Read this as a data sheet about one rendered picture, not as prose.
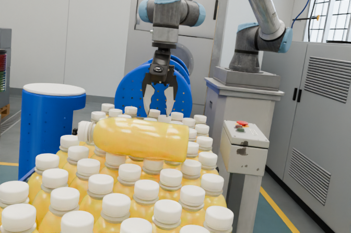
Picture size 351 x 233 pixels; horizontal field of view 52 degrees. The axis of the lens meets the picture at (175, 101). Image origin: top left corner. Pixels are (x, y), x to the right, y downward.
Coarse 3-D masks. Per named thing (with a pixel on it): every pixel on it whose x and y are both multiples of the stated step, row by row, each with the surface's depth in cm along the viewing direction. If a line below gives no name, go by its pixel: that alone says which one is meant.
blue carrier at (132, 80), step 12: (180, 60) 208; (132, 72) 128; (144, 72) 128; (180, 72) 214; (120, 84) 129; (132, 84) 129; (156, 84) 129; (168, 84) 129; (180, 84) 129; (120, 96) 130; (132, 96) 130; (156, 96) 130; (180, 96) 129; (120, 108) 131; (156, 108) 131; (180, 108) 130
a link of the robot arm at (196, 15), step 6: (186, 0) 106; (192, 6) 106; (198, 6) 108; (192, 12) 106; (198, 12) 108; (204, 12) 111; (186, 18) 105; (192, 18) 107; (198, 18) 109; (204, 18) 111; (180, 24) 107; (186, 24) 108; (192, 24) 110; (198, 24) 112
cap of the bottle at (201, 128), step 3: (195, 126) 100; (198, 126) 99; (201, 126) 99; (204, 126) 99; (207, 126) 100; (195, 129) 99; (198, 129) 98; (201, 129) 98; (204, 129) 98; (207, 129) 99; (198, 132) 99; (201, 132) 98; (204, 132) 99; (207, 132) 99
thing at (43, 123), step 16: (32, 96) 156; (48, 96) 155; (64, 96) 158; (80, 96) 165; (32, 112) 157; (48, 112) 156; (64, 112) 159; (32, 128) 158; (48, 128) 158; (64, 128) 161; (32, 144) 159; (48, 144) 159; (32, 160) 160
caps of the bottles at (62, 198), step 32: (96, 160) 64; (160, 160) 68; (192, 160) 70; (0, 192) 49; (64, 192) 50; (96, 192) 55; (192, 192) 56; (32, 224) 44; (64, 224) 43; (128, 224) 44; (224, 224) 49
